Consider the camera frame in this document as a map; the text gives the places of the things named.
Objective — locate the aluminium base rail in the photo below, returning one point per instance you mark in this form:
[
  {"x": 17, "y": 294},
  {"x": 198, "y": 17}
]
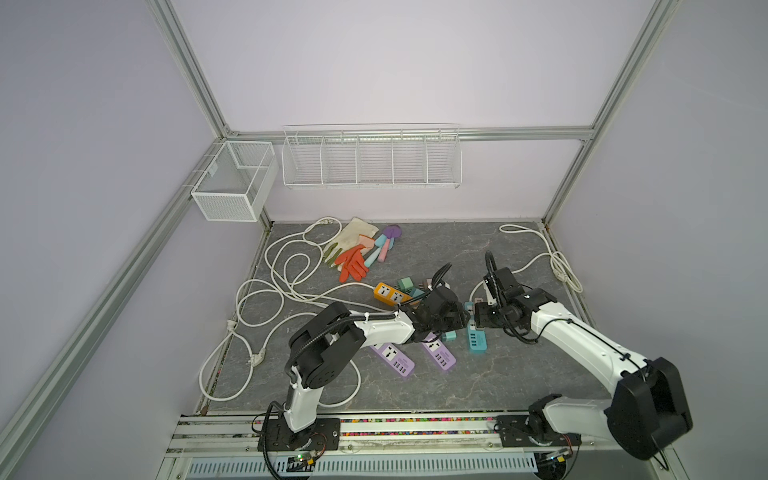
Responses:
[{"x": 400, "y": 445}]

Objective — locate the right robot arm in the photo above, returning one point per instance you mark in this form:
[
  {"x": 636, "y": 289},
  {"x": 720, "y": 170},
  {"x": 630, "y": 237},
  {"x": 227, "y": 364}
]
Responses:
[{"x": 647, "y": 409}]

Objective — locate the teal power strip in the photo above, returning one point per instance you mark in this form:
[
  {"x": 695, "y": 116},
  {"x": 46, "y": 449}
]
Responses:
[{"x": 476, "y": 338}]

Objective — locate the orange power strip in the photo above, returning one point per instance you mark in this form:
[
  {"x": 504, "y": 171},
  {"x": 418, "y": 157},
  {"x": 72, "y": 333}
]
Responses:
[{"x": 390, "y": 295}]

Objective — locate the green plug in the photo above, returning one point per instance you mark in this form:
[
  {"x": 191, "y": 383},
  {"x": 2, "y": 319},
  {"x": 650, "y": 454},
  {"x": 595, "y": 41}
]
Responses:
[{"x": 406, "y": 285}]

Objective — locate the purple power strip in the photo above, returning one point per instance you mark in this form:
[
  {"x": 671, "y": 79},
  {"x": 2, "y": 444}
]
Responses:
[
  {"x": 394, "y": 358},
  {"x": 440, "y": 353}
]

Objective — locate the pastel silicone utensils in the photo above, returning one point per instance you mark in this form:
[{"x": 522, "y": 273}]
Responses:
[{"x": 383, "y": 244}]

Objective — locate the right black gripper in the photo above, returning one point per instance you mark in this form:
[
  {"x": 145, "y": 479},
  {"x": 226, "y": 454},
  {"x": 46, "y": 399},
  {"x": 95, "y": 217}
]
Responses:
[{"x": 480, "y": 315}]

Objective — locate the beige and red glove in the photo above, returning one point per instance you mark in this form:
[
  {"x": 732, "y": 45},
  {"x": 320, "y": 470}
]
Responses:
[{"x": 346, "y": 249}]

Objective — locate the white wire shelf basket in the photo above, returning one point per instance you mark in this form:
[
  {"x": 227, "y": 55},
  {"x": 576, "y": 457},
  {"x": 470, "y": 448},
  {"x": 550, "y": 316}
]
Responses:
[{"x": 409, "y": 155}]

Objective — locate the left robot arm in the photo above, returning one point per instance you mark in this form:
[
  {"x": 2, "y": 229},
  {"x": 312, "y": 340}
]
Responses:
[{"x": 323, "y": 347}]

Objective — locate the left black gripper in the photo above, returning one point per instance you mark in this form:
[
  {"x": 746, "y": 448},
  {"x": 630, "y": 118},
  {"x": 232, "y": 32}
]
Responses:
[{"x": 459, "y": 312}]

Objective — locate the white mesh box basket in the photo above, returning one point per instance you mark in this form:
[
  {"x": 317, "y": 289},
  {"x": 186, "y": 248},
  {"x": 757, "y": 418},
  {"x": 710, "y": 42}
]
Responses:
[{"x": 236, "y": 183}]

